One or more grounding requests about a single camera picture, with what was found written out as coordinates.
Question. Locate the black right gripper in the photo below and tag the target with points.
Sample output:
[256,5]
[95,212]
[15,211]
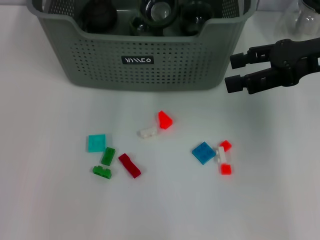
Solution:
[295,60]

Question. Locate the small red brick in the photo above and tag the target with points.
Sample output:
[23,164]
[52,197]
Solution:
[226,169]
[226,145]

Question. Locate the long white brick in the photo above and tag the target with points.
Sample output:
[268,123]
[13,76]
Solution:
[222,156]

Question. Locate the grey-green plastic storage bin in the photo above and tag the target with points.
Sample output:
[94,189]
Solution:
[175,70]

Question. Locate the red wedge brick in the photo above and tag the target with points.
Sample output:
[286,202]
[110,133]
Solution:
[165,121]

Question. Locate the blue square plate brick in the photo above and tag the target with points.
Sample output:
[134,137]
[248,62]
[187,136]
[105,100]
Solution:
[203,153]

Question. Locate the small white brick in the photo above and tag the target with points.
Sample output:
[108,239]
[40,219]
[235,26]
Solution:
[147,132]

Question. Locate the dark red long brick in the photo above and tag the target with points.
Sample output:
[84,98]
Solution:
[130,166]

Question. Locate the black teapot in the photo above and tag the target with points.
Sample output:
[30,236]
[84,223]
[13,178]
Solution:
[98,17]

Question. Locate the green flat brick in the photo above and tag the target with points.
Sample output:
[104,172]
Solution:
[108,156]

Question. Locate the teal square plate brick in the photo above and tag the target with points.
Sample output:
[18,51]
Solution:
[97,143]

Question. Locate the green notched brick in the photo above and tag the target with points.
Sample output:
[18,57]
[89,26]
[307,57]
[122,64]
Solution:
[102,172]

